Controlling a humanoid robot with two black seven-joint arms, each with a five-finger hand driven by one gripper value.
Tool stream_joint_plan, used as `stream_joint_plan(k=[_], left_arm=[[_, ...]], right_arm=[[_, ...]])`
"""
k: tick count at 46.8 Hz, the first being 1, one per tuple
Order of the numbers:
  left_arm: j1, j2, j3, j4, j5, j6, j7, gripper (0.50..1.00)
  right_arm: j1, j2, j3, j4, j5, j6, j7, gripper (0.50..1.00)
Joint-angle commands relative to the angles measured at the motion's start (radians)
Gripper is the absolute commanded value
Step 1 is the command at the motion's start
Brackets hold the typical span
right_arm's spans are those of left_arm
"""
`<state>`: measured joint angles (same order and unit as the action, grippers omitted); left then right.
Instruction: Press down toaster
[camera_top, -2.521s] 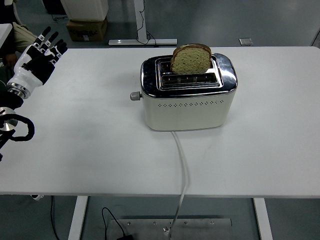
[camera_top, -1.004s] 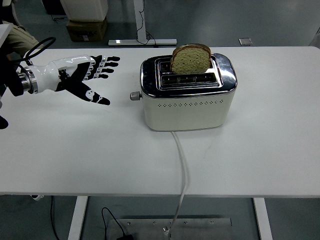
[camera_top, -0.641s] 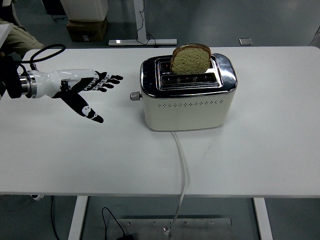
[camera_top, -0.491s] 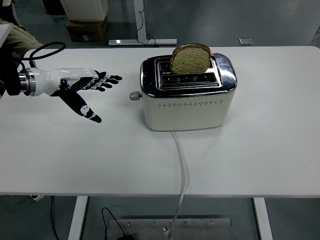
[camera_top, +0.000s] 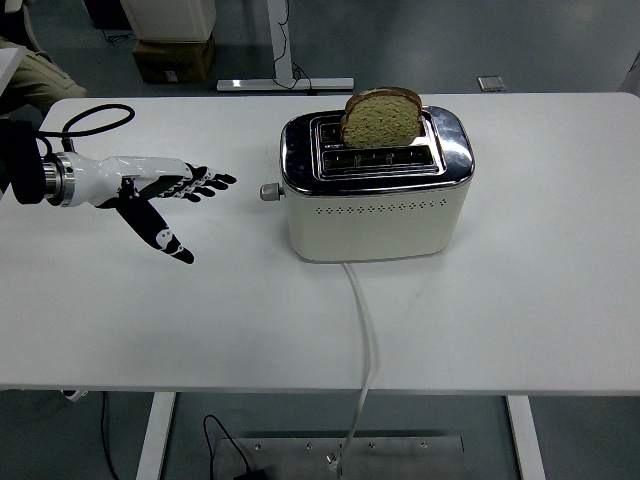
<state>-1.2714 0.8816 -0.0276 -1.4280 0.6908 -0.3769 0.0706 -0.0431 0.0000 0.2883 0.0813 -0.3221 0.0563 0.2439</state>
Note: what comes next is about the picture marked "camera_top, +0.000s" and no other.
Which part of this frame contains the white desk leg stand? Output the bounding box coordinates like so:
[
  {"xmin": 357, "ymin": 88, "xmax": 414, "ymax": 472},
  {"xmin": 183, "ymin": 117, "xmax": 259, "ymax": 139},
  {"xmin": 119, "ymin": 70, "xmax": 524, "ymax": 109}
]
[{"xmin": 216, "ymin": 0, "xmax": 355, "ymax": 93}]

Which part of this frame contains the black box on floor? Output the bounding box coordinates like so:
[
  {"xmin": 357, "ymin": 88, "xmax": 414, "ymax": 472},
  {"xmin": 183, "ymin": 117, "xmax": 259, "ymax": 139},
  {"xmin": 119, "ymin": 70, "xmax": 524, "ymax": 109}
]
[{"xmin": 83, "ymin": 0, "xmax": 133, "ymax": 30}]

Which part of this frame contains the white toaster power cord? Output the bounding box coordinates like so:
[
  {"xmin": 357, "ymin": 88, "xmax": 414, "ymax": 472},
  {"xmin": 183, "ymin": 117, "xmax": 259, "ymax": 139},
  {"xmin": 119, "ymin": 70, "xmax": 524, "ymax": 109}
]
[{"xmin": 335, "ymin": 262, "xmax": 379, "ymax": 476}]

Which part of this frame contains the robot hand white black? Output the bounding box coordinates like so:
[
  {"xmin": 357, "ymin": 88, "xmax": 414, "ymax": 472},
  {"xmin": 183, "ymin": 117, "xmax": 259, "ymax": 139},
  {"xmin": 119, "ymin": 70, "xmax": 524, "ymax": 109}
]
[{"xmin": 67, "ymin": 152, "xmax": 238, "ymax": 266}]

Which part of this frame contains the black floor cable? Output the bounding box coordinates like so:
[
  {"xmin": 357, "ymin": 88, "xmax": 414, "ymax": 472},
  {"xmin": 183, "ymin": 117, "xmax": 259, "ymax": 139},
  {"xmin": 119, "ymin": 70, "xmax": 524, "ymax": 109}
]
[{"xmin": 100, "ymin": 27, "xmax": 136, "ymax": 45}]

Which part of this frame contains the white table leg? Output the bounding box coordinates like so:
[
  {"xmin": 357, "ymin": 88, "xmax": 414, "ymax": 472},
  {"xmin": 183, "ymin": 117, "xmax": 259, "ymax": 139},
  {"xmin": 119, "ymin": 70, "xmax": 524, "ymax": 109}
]
[
  {"xmin": 505, "ymin": 395, "xmax": 547, "ymax": 480},
  {"xmin": 134, "ymin": 391, "xmax": 178, "ymax": 480}
]

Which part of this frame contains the brown bread slice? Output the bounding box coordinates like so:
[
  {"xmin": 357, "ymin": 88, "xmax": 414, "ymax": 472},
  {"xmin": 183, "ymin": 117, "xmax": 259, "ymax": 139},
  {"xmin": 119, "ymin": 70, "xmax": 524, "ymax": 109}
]
[{"xmin": 340, "ymin": 86, "xmax": 424, "ymax": 150}]

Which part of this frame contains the white side table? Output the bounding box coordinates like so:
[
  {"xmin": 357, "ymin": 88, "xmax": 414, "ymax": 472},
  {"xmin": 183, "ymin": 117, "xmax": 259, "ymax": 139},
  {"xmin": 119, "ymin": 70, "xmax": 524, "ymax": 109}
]
[{"xmin": 0, "ymin": 47, "xmax": 26, "ymax": 99}]

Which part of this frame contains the black cable with adapter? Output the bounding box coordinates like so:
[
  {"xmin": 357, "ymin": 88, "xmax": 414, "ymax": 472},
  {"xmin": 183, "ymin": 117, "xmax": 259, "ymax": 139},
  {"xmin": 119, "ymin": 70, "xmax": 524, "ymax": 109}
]
[{"xmin": 202, "ymin": 413, "xmax": 269, "ymax": 480}]

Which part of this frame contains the thin black hanging cable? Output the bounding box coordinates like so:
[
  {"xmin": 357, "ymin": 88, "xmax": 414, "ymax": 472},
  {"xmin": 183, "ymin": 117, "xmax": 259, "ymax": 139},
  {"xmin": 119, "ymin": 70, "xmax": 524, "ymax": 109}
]
[{"xmin": 101, "ymin": 391, "xmax": 121, "ymax": 480}]

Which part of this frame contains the white plastic bin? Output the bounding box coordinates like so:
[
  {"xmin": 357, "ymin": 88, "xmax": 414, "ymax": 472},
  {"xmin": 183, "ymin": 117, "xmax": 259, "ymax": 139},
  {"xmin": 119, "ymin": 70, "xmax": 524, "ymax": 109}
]
[{"xmin": 120, "ymin": 0, "xmax": 218, "ymax": 43}]

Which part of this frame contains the brown cardboard box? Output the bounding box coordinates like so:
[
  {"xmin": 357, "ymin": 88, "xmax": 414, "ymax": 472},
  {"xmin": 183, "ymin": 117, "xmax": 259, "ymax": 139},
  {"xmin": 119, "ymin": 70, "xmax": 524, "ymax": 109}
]
[{"xmin": 131, "ymin": 33, "xmax": 216, "ymax": 84}]

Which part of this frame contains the seated person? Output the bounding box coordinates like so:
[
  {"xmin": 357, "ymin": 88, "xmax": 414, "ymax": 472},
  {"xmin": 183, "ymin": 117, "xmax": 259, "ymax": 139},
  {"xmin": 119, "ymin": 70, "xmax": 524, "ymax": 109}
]
[{"xmin": 0, "ymin": 40, "xmax": 89, "ymax": 114}]

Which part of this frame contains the grey metal plate with screws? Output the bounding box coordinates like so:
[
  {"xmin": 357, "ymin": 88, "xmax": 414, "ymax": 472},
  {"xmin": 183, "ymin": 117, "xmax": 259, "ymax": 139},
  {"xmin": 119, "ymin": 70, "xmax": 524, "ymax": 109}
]
[{"xmin": 219, "ymin": 436, "xmax": 465, "ymax": 480}]

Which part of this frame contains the black cable on desk leg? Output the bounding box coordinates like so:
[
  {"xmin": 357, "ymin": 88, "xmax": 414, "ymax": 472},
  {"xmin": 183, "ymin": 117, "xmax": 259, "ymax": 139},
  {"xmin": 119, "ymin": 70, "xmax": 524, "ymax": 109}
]
[{"xmin": 271, "ymin": 0, "xmax": 315, "ymax": 94}]

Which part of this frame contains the white chrome two-slot toaster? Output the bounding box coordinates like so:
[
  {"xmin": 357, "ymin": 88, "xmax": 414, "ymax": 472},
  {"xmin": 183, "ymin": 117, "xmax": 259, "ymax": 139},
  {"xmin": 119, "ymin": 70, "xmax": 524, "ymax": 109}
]
[{"xmin": 258, "ymin": 102, "xmax": 476, "ymax": 263}]

